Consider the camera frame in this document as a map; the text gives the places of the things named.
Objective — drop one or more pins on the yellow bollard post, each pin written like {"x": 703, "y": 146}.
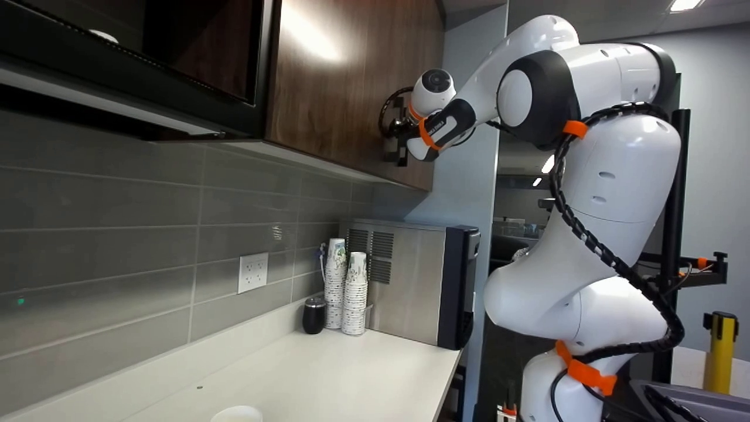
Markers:
{"x": 723, "y": 328}

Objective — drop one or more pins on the brown wooden cabinet door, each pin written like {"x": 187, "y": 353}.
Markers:
{"x": 337, "y": 64}

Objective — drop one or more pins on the black metal robot stand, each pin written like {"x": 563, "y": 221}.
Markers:
{"x": 679, "y": 403}

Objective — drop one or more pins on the white wall power outlet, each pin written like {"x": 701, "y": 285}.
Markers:
{"x": 252, "y": 273}

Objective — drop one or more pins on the short paper cup stack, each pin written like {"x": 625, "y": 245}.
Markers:
{"x": 355, "y": 293}

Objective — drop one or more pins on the tall paper cup stack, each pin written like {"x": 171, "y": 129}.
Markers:
{"x": 333, "y": 276}

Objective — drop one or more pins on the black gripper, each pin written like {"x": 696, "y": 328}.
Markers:
{"x": 394, "y": 127}

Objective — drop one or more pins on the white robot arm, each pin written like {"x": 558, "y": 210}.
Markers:
{"x": 604, "y": 114}

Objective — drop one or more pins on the black tumbler cup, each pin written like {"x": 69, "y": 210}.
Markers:
{"x": 314, "y": 316}

